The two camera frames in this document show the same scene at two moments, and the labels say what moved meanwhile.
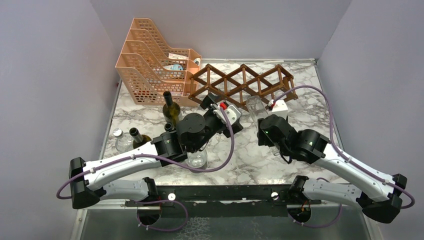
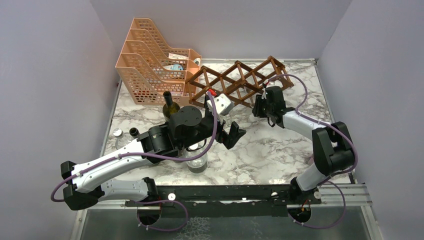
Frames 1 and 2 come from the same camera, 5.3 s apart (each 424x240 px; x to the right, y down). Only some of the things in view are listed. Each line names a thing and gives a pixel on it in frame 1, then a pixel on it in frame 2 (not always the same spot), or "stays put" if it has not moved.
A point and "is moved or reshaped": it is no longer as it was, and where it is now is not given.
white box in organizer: (175, 56) stays put
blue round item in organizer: (174, 67) stays put
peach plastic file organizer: (148, 68) stays put
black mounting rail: (272, 201) stays put
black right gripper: (263, 138) to (256, 110)
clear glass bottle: (200, 108) is moved or reshaped
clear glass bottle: (257, 108) is moved or reshaped
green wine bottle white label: (171, 110) stays put
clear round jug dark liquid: (197, 159) stays put
